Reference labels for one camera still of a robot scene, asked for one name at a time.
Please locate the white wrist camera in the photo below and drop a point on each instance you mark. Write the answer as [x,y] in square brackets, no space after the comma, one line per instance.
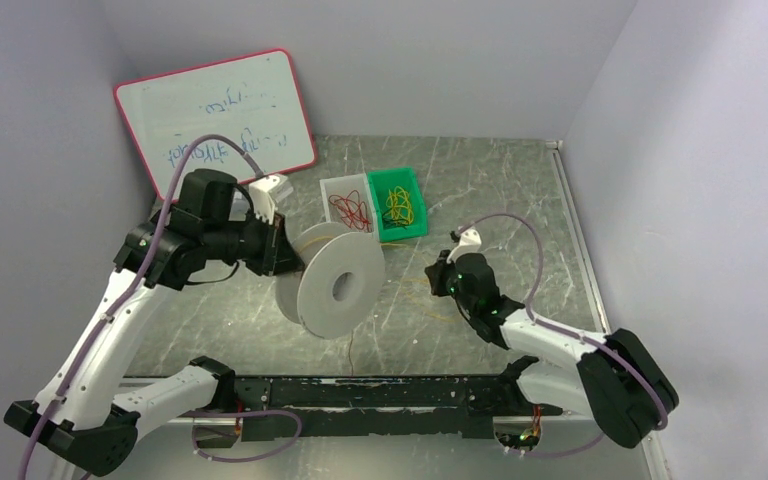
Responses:
[467,241]
[265,193]

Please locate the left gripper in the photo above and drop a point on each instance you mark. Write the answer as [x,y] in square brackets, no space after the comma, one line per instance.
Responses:
[275,244]

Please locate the white filament spool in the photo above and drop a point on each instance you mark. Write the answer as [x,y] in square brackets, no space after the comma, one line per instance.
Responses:
[343,274]

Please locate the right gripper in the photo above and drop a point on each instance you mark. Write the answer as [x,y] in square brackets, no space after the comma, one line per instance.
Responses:
[437,274]

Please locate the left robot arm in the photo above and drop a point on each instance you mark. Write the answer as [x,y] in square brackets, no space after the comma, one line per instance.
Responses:
[80,415]

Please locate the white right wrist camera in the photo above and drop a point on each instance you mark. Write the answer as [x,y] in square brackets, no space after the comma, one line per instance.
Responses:
[467,241]

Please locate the white plastic bin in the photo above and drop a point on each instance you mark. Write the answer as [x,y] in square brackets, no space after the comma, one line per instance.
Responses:
[348,200]

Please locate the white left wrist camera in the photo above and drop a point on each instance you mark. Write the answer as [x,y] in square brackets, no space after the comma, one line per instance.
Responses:
[265,193]

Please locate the red framed whiteboard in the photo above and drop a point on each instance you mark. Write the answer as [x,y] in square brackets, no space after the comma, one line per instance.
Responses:
[253,101]

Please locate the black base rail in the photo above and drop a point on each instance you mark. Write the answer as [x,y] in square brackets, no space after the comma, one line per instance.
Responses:
[333,406]

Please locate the green plastic bin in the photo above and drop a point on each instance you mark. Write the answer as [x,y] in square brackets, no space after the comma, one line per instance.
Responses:
[400,207]

